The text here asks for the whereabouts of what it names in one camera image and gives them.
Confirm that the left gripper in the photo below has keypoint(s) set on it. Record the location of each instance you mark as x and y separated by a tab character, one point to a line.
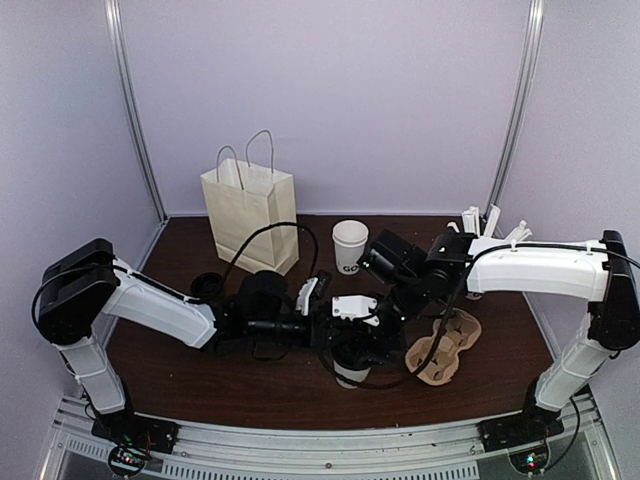
320	327

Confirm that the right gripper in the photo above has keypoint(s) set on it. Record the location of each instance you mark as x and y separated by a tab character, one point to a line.
376	338

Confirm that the white paper cup stack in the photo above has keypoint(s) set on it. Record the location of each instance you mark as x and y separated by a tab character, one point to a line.
349	238

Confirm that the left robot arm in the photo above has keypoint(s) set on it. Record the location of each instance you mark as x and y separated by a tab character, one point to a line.
92	281

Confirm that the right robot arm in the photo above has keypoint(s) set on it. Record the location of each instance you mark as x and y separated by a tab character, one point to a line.
598	271

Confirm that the cardboard cup carrier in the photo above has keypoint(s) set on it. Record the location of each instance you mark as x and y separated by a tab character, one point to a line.
461	333

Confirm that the white wrapped stirrers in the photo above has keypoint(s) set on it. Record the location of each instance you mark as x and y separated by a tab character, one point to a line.
472	223

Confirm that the black cup lid stack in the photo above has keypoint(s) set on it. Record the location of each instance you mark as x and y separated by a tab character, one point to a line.
207	285

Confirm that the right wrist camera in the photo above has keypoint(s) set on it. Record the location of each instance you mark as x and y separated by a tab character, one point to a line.
356	308

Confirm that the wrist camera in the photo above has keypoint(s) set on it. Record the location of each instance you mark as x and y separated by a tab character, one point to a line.
356	308
312	290

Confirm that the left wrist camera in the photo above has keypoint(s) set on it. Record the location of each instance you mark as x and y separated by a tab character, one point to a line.
312	290

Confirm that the front aluminium rail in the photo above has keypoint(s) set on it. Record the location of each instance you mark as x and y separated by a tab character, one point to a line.
451	450

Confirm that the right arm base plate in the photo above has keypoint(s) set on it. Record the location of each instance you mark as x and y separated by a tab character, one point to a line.
525	441

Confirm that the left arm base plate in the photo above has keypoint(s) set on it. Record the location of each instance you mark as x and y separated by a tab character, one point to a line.
137	442

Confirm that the right aluminium frame post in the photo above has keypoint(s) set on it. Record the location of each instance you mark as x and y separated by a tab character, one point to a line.
529	60

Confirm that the aluminium frame post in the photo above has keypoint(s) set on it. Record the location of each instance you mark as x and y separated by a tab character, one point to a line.
118	41
529	60

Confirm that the left aluminium frame post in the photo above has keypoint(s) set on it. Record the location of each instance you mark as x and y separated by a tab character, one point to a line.
118	41

